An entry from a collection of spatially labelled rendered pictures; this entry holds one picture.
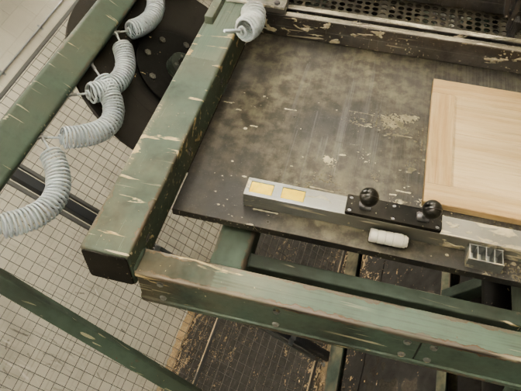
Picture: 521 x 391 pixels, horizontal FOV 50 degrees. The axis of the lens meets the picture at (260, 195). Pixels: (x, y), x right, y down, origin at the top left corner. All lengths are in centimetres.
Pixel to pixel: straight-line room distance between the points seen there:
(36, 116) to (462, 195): 111
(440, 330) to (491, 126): 62
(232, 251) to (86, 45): 91
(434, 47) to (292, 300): 90
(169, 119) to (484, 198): 73
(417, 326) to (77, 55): 126
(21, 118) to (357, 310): 103
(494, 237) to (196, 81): 76
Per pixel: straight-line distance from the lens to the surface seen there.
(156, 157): 121
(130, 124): 183
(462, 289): 287
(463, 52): 168
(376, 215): 119
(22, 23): 685
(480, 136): 147
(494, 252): 123
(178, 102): 134
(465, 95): 157
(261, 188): 122
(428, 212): 109
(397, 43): 167
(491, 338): 110
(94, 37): 189
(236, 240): 123
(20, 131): 161
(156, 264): 111
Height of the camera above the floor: 204
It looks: 19 degrees down
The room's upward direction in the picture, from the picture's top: 56 degrees counter-clockwise
